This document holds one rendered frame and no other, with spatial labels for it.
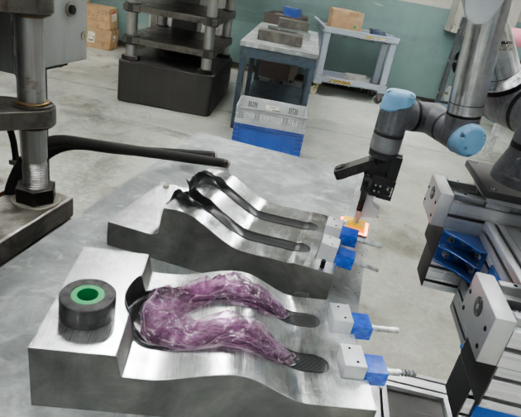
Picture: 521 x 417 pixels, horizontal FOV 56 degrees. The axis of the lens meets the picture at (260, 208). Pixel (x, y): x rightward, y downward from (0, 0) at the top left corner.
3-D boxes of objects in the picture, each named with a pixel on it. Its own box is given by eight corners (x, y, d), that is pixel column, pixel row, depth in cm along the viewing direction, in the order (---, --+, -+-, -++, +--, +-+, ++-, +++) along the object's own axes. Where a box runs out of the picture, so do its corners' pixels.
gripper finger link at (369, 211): (373, 232, 130) (383, 201, 126) (351, 226, 131) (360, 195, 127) (374, 227, 133) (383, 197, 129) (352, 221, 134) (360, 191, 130)
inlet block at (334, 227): (378, 250, 115) (384, 230, 113) (377, 261, 111) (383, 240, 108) (323, 235, 117) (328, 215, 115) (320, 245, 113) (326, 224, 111)
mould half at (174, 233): (338, 251, 125) (351, 204, 119) (323, 309, 102) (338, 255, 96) (158, 201, 133) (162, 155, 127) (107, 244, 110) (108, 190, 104)
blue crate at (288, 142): (300, 144, 455) (305, 122, 446) (298, 159, 418) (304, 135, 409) (236, 131, 457) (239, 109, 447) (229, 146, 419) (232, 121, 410)
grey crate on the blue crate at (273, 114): (304, 122, 446) (308, 107, 439) (303, 136, 409) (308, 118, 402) (239, 110, 447) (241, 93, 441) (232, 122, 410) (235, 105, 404)
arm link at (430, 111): (460, 145, 120) (421, 141, 117) (436, 129, 129) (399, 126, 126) (471, 113, 116) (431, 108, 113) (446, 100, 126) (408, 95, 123)
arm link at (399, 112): (426, 97, 115) (394, 93, 113) (412, 141, 120) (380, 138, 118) (409, 88, 122) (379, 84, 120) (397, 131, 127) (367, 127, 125)
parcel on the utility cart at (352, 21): (354, 33, 663) (359, 11, 650) (359, 36, 634) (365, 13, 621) (325, 28, 659) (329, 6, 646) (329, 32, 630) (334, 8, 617)
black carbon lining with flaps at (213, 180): (317, 232, 117) (326, 196, 113) (305, 265, 103) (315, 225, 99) (183, 194, 123) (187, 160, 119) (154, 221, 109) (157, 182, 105)
